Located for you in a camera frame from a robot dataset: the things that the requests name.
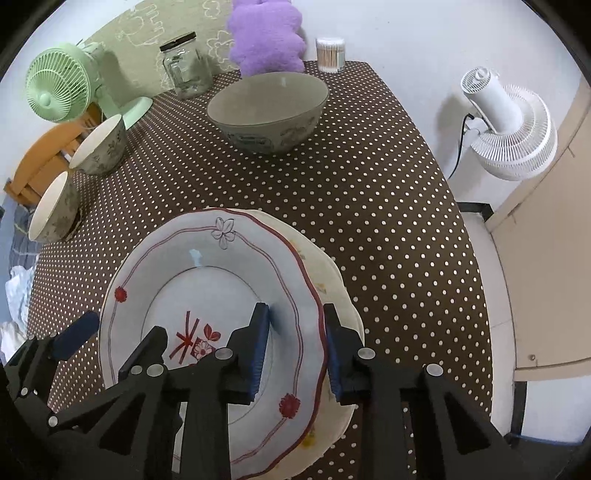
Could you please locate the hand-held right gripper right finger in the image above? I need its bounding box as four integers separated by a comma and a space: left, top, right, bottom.
324, 303, 532, 480

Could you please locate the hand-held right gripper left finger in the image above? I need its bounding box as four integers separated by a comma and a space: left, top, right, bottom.
69, 302, 270, 480

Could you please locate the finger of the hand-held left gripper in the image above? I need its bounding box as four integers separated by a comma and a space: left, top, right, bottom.
8, 311, 101, 403
47, 325, 170, 428

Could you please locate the large yellow floral plate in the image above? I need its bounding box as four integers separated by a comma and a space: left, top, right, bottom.
231, 210, 366, 478

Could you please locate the white plate red pattern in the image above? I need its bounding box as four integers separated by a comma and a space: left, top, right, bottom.
98, 208, 329, 469

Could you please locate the small floral bowl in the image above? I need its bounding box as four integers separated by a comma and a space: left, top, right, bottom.
28, 171, 83, 244
69, 114, 127, 176

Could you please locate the large grey-green bowl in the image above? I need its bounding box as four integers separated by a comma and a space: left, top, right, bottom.
206, 71, 330, 154

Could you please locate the white crumpled cloth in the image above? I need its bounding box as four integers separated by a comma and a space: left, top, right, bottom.
0, 265, 35, 363

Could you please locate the brown polka dot tablecloth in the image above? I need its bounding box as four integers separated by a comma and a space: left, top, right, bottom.
25, 60, 492, 480

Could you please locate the wooden chair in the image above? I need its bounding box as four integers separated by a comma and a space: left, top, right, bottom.
4, 122, 93, 206

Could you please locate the green desk fan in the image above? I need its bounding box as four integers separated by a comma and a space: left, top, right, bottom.
25, 41, 153, 130

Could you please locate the glass jar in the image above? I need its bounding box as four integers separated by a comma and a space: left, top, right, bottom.
159, 31, 214, 100

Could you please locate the white floor fan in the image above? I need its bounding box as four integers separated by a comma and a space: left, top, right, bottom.
459, 66, 558, 182

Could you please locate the cotton swab container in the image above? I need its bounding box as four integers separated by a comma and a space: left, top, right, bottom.
315, 37, 347, 73

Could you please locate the purple plush toy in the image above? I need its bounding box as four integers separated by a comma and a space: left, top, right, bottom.
227, 0, 306, 77

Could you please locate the green printed mat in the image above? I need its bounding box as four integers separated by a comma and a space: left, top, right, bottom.
78, 0, 241, 100

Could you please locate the black fan cable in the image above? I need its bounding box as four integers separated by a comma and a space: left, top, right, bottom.
445, 113, 476, 181

